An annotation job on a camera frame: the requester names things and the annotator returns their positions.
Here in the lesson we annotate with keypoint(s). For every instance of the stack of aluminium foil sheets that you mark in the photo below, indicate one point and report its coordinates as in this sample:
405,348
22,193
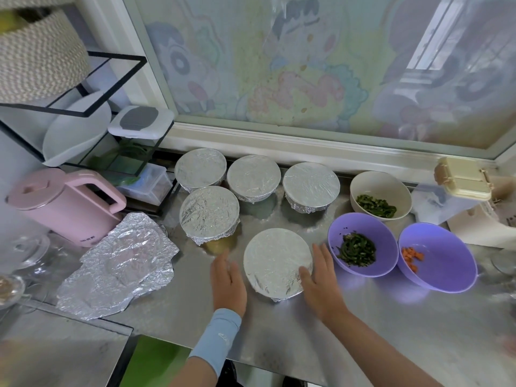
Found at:
117,266

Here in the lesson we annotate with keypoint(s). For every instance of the beige round object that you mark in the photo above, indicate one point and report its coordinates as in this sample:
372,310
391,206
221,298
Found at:
464,179

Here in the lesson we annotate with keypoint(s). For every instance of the yellow bowl with greens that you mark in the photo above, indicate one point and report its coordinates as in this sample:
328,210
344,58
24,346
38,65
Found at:
219,244

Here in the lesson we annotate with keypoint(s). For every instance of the green floor mat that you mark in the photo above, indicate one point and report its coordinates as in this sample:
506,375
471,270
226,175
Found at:
153,362

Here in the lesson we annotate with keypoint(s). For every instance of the stainless steel countertop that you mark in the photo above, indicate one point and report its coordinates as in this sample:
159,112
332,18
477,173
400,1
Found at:
419,334

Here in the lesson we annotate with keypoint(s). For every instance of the purple bowl carrot pieces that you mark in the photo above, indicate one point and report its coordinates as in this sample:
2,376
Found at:
445,266

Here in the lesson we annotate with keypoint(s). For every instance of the black metal rack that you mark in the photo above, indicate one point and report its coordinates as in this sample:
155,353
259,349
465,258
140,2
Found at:
129,60

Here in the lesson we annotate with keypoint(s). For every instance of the person's right hand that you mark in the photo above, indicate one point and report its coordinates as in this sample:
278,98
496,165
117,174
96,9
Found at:
324,290

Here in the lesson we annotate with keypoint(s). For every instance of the person's right forearm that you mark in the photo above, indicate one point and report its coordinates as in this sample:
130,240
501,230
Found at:
379,354

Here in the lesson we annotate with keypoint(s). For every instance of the pink electric kettle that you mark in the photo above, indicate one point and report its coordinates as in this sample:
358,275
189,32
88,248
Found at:
56,207

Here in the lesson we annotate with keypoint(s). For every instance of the light blue wristband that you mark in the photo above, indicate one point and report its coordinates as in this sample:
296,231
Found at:
215,341

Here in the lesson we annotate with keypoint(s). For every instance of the yellow item in basket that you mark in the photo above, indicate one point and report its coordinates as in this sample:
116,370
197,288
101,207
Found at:
8,21

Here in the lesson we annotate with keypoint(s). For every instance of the clear plastic box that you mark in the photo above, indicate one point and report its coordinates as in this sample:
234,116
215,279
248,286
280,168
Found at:
147,185

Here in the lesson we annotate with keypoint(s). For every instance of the person's left hand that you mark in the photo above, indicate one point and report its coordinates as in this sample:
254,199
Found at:
230,287

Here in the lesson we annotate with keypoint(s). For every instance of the window with cartoon film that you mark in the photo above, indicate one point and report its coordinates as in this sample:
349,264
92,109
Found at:
322,60

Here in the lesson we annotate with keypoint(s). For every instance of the purple bowl chopped greens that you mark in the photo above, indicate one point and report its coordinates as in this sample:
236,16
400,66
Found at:
364,229

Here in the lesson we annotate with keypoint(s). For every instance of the clear glass jar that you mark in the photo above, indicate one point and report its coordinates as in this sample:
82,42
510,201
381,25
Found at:
28,252

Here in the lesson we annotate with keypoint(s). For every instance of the foil-covered bowl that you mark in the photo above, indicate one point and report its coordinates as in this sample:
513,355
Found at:
210,213
311,186
254,177
200,169

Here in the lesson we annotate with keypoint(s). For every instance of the beige bowl with greens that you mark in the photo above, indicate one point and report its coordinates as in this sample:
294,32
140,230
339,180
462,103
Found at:
380,187

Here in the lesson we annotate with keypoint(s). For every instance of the white plate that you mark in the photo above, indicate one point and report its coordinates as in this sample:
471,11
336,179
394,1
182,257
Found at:
77,133

